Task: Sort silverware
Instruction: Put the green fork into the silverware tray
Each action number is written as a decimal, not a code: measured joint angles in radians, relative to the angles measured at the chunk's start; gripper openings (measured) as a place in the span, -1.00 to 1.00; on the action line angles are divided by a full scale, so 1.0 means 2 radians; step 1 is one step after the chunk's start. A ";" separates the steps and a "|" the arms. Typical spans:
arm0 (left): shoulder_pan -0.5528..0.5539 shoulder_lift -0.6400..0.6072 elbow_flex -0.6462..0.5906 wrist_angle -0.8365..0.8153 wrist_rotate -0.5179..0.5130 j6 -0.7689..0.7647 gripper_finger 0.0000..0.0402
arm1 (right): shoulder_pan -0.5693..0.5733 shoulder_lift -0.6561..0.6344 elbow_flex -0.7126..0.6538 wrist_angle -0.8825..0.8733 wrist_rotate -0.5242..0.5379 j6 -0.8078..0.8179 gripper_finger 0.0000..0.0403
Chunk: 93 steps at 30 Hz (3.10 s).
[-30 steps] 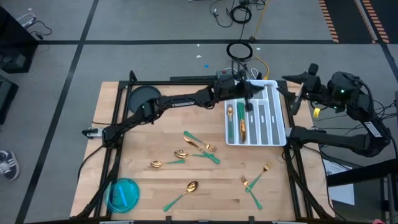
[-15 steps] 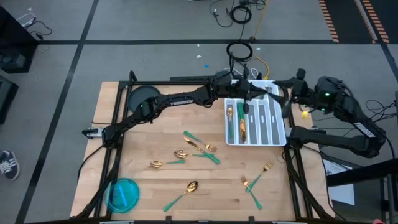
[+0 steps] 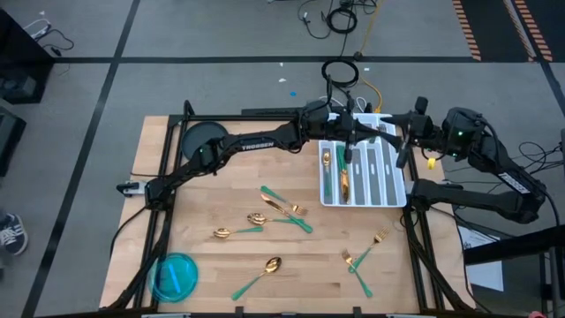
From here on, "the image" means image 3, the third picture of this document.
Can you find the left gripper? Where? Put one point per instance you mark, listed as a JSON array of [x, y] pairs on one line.
[[342, 128]]

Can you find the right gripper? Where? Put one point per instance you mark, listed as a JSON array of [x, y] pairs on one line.
[[426, 132]]

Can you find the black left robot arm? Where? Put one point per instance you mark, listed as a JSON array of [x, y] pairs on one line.
[[282, 134]]

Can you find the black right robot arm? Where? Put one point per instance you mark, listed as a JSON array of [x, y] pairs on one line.
[[463, 196]]

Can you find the white cutlery tray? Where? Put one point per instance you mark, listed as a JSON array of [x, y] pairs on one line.
[[375, 205]]

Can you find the black side table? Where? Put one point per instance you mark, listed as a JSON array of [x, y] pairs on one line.
[[507, 247]]

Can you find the dark grey round plate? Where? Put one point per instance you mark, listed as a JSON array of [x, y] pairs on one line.
[[198, 132]]

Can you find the white paper sheet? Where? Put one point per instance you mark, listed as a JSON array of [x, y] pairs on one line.
[[485, 274]]

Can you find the black cabinet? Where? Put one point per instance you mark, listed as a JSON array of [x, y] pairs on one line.
[[17, 53]]

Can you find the black box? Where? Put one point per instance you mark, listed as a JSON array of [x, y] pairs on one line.
[[9, 141]]

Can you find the person's shoe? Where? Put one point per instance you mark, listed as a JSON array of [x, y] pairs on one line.
[[13, 234]]

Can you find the black metal table frame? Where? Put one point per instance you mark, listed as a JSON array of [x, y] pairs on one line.
[[229, 118]]

